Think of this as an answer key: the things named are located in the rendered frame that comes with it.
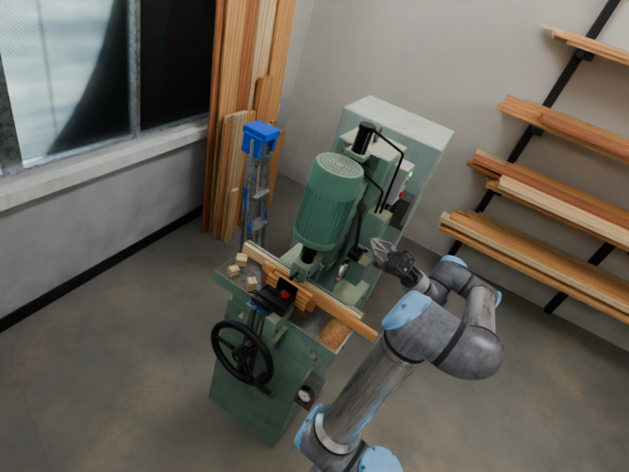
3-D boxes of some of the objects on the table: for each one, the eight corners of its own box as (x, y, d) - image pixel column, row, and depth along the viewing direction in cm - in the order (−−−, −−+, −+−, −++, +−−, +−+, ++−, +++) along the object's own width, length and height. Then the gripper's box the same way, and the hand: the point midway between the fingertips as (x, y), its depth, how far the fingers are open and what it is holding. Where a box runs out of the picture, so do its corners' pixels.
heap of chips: (315, 338, 144) (318, 331, 142) (332, 317, 154) (335, 311, 152) (335, 352, 141) (338, 346, 139) (351, 330, 152) (354, 323, 150)
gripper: (428, 269, 128) (390, 228, 120) (415, 290, 125) (375, 249, 117) (409, 267, 136) (373, 228, 128) (397, 287, 133) (359, 249, 125)
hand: (372, 241), depth 126 cm, fingers closed
